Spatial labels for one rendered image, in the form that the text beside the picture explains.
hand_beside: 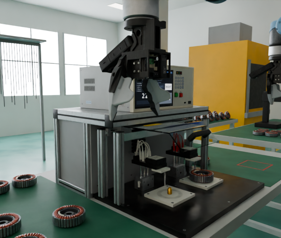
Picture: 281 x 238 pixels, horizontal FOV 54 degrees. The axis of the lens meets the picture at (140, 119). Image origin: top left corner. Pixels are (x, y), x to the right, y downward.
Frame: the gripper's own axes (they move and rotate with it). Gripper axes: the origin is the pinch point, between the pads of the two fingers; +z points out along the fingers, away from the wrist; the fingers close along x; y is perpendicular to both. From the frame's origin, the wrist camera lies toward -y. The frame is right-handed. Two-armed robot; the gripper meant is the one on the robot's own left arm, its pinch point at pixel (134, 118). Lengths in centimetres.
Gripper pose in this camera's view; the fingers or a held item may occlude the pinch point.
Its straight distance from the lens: 60.2
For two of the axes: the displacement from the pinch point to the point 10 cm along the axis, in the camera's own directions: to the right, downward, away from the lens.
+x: 6.8, -0.9, 7.3
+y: 7.3, 0.8, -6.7
